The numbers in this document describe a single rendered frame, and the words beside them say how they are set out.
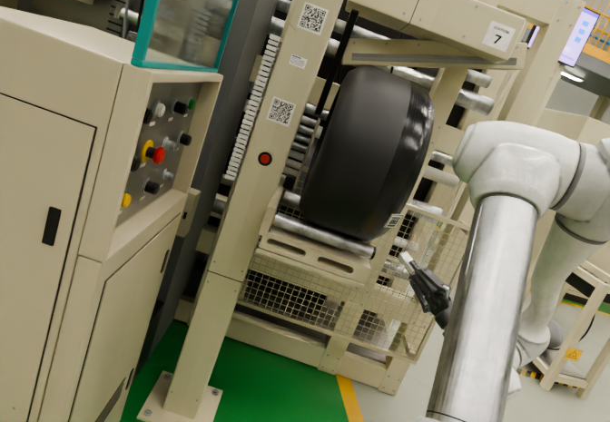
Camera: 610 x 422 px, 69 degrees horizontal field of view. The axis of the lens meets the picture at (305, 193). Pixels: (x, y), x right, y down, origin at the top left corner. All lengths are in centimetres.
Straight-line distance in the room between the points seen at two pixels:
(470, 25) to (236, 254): 114
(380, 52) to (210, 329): 122
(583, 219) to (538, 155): 15
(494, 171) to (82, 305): 81
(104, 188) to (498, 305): 69
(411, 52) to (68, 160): 133
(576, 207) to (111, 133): 83
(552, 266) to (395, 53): 108
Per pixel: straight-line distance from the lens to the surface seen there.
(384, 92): 132
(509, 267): 76
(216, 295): 163
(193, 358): 178
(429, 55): 185
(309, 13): 142
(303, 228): 141
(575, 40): 543
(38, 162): 92
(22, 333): 108
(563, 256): 101
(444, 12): 173
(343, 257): 143
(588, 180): 89
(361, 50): 181
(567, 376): 361
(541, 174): 85
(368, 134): 124
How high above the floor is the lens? 136
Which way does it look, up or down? 14 degrees down
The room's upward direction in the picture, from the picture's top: 20 degrees clockwise
